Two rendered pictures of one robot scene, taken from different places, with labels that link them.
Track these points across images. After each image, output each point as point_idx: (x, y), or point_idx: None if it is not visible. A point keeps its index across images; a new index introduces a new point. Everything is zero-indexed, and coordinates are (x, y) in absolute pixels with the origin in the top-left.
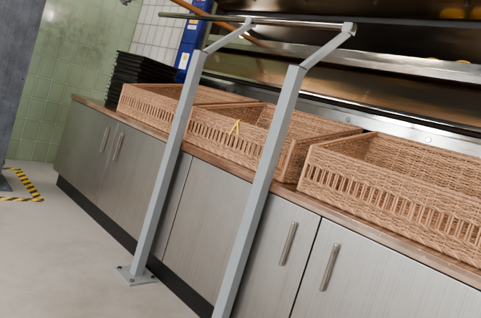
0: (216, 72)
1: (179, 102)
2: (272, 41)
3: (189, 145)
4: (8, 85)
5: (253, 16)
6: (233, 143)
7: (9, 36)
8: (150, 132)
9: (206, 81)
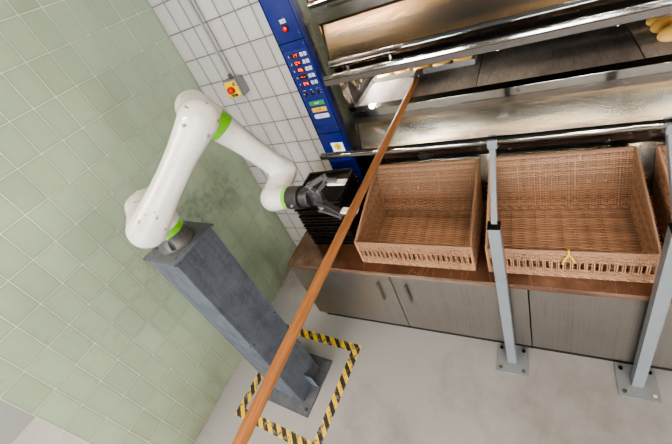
0: None
1: (495, 269)
2: (455, 95)
3: (515, 282)
4: (272, 327)
5: None
6: None
7: (242, 308)
8: (449, 281)
9: (384, 156)
